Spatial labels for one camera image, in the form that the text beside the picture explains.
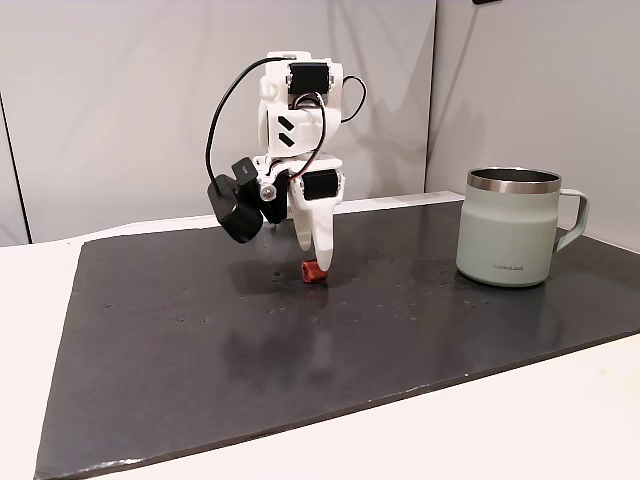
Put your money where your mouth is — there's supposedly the thin black motor cable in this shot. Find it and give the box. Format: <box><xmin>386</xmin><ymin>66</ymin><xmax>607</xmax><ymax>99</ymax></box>
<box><xmin>340</xmin><ymin>74</ymin><xmax>370</xmax><ymax>124</ymax></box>

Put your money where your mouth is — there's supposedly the black camera cable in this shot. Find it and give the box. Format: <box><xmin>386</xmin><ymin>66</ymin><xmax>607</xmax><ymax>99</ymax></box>
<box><xmin>203</xmin><ymin>56</ymin><xmax>292</xmax><ymax>187</ymax></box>

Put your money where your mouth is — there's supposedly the red cube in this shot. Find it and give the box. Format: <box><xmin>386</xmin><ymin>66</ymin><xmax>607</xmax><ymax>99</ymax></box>
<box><xmin>300</xmin><ymin>259</ymin><xmax>329</xmax><ymax>285</ymax></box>

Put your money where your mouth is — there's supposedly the black table mat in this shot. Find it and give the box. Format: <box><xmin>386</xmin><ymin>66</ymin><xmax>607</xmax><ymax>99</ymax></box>
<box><xmin>32</xmin><ymin>199</ymin><xmax>640</xmax><ymax>480</ymax></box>

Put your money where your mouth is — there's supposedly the black camera box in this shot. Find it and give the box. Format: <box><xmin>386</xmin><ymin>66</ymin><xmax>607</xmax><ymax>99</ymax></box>
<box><xmin>206</xmin><ymin>157</ymin><xmax>292</xmax><ymax>245</ymax></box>

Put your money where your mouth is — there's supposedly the pale green steel mug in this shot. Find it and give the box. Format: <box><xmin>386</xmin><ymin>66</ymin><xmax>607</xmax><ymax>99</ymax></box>
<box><xmin>454</xmin><ymin>167</ymin><xmax>590</xmax><ymax>289</ymax></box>

